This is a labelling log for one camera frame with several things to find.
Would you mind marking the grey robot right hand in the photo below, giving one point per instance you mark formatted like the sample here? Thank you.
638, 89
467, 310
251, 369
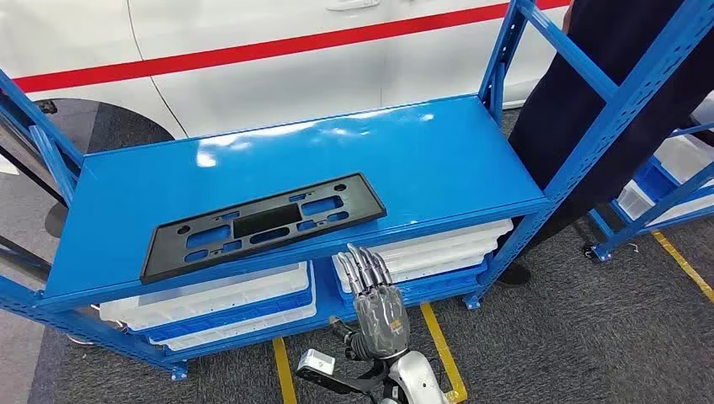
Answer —
382, 323

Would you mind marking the black plastic plate frame part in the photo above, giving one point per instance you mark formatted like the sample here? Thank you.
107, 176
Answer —
362, 203

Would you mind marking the blue steel shelf rack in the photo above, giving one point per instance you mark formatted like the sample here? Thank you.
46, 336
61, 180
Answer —
609, 245
390, 156

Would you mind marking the white plastic organizer box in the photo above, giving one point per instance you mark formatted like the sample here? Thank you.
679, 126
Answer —
240, 333
446, 251
440, 266
446, 237

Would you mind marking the clear plastic organizer box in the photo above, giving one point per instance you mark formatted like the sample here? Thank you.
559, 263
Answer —
223, 295

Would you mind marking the white car with red stripe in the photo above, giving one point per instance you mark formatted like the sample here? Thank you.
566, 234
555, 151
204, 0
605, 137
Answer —
251, 83

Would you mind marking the white plastic bin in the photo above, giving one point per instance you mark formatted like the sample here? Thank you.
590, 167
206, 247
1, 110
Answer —
689, 159
633, 200

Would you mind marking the person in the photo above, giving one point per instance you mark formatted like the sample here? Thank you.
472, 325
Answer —
586, 111

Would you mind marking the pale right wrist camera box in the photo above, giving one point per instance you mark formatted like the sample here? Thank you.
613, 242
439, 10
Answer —
316, 361

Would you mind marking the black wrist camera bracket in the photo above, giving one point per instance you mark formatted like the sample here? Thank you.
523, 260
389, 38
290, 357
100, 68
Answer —
334, 385

